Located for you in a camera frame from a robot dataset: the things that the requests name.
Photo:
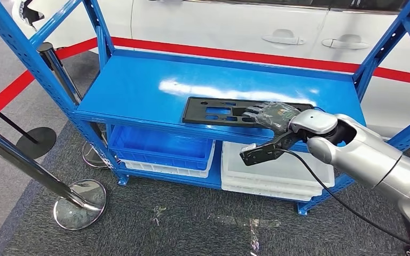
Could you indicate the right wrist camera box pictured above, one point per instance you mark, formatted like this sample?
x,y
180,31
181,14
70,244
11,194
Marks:
x,y
258,155

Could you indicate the white car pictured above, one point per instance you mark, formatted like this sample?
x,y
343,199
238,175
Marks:
x,y
208,21

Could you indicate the blue metal shelf rack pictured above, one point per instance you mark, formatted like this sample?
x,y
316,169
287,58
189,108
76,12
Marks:
x,y
138,88

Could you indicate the chrome stanchion post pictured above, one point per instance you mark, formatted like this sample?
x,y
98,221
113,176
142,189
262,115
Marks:
x,y
54,63
24,164

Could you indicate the blue plastic bin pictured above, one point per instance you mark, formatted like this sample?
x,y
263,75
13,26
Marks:
x,y
148,148

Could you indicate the black stanchion with disc base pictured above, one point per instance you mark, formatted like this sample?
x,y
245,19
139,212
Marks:
x,y
37,143

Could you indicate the red barrier belt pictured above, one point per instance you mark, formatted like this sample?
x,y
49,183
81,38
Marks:
x,y
226,53
7,93

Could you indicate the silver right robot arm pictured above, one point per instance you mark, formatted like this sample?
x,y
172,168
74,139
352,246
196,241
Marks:
x,y
367,155

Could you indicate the translucent white plastic tray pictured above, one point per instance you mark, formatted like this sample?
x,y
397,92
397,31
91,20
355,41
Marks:
x,y
297,176
261,192

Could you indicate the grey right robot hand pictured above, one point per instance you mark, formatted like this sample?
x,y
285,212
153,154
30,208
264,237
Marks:
x,y
275,116

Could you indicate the black plastic panel part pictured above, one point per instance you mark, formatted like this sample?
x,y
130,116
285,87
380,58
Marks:
x,y
194,113

